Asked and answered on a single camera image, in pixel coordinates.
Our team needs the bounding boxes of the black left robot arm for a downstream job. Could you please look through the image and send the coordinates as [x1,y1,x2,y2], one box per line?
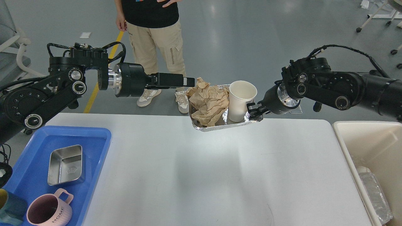
[0,42,195,144]

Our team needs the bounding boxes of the white wheeled stand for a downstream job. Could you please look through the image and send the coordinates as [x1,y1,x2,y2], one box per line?
[356,0,402,69]

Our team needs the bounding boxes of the white paper cup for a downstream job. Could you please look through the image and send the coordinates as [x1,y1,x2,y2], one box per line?
[228,80,258,122]

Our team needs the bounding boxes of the beige plastic bin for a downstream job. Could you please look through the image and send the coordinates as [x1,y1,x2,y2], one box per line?
[333,121,402,226]

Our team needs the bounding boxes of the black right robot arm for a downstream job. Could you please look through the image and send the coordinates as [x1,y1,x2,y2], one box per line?
[247,45,402,122]

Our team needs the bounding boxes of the aluminium foil tray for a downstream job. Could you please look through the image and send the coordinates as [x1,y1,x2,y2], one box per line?
[189,84,257,132]

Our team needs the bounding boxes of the stainless steel rectangular container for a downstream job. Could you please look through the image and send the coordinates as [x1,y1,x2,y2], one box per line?
[47,144,85,186]

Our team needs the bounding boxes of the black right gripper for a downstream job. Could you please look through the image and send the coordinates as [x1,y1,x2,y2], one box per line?
[247,83,300,122]

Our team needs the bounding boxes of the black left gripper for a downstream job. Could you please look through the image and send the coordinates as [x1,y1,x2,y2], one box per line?
[109,62,195,98]

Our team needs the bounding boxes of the person in khaki trousers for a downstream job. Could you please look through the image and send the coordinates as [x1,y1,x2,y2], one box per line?
[115,0,190,114]

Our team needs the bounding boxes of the clear floor plate right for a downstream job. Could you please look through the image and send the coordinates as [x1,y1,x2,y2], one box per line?
[290,105,303,114]

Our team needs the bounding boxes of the teal yellow cup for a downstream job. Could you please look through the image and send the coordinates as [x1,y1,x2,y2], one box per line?
[0,189,28,226]

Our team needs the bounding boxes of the black cables at left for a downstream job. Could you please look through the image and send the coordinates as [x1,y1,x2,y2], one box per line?
[0,143,13,189]

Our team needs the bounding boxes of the pink HOME mug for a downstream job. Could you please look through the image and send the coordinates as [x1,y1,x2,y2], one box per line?
[26,188,74,226]

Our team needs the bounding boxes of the brown paper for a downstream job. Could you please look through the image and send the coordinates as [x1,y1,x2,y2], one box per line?
[186,77,229,127]

